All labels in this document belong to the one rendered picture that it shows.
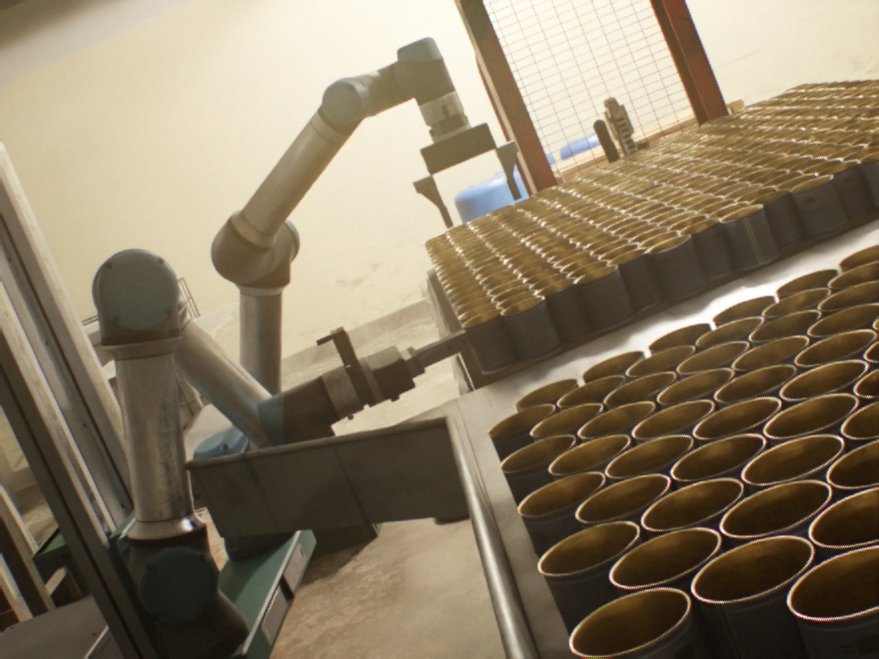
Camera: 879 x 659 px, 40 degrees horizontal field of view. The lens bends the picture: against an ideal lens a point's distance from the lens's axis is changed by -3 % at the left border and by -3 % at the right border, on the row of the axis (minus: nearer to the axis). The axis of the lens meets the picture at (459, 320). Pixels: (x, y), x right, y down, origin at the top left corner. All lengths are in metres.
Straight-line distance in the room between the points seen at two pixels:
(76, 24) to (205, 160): 1.63
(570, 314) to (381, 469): 0.61
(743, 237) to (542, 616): 1.04
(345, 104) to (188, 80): 8.83
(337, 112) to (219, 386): 0.52
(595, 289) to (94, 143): 9.43
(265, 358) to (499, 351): 0.74
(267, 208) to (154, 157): 8.74
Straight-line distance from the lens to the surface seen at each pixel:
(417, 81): 2.22
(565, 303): 1.85
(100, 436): 2.35
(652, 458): 0.95
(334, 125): 2.15
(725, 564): 0.71
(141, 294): 1.75
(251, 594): 2.21
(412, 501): 1.31
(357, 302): 10.85
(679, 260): 1.84
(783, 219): 1.91
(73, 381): 2.33
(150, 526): 1.81
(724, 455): 0.90
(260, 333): 2.44
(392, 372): 1.80
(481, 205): 9.58
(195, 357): 1.92
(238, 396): 1.94
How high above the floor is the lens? 1.43
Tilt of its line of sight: 8 degrees down
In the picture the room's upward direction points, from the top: 23 degrees counter-clockwise
